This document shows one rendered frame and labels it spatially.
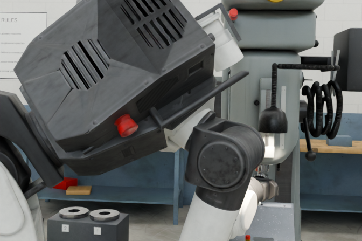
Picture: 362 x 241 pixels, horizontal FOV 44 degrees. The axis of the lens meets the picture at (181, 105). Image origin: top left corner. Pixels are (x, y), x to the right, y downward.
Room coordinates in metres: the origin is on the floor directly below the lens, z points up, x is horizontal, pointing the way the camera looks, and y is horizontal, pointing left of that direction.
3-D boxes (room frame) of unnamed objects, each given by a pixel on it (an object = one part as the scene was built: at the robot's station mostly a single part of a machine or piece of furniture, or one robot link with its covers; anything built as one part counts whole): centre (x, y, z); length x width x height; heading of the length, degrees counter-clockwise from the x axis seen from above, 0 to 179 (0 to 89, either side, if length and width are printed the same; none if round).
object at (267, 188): (1.23, -0.20, 1.24); 0.13 x 0.12 x 0.10; 62
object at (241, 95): (1.31, -0.24, 1.47); 0.21 x 0.19 x 0.32; 85
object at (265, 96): (1.20, -0.23, 1.45); 0.04 x 0.04 x 0.21; 85
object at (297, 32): (1.35, -0.24, 1.68); 0.34 x 0.24 x 0.10; 175
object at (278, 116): (1.12, -0.23, 1.45); 0.07 x 0.07 x 0.06
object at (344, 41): (1.58, -0.60, 1.62); 0.20 x 0.09 x 0.21; 175
